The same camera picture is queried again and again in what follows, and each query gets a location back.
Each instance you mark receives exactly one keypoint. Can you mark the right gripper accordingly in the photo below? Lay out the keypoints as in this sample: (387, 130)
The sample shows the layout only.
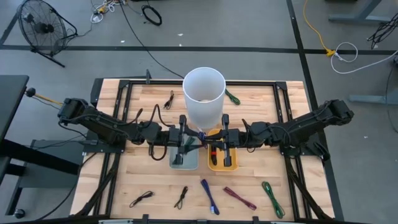
(233, 138)

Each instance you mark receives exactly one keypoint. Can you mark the silver aluminium extrusion bar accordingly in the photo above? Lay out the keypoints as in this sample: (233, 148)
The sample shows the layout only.
(115, 221)

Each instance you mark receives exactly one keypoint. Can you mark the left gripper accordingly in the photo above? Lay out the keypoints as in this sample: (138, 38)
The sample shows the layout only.
(174, 137)

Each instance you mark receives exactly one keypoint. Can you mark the grey desk leg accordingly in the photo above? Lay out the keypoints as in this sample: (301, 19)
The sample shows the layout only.
(373, 99)
(357, 17)

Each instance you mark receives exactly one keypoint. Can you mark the yellow rod black knob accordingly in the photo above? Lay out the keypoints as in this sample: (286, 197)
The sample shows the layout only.
(30, 92)

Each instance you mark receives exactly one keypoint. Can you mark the black floor fan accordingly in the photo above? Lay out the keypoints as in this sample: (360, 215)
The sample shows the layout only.
(43, 28)

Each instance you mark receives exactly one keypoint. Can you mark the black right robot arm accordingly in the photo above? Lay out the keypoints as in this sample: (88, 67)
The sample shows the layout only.
(298, 127)

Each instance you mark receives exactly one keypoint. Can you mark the black desk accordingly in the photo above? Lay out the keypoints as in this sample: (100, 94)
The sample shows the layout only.
(12, 99)

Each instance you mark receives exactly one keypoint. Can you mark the grey plastic bin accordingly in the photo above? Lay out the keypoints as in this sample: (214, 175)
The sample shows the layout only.
(189, 163)

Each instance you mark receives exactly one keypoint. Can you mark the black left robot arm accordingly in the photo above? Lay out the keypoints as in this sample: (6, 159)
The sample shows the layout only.
(102, 124)

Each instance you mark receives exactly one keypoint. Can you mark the black metal table frame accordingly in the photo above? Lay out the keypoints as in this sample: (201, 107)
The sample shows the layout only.
(255, 83)

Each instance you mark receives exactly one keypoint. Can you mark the yellow plastic bin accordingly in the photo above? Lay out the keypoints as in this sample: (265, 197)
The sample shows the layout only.
(220, 160)

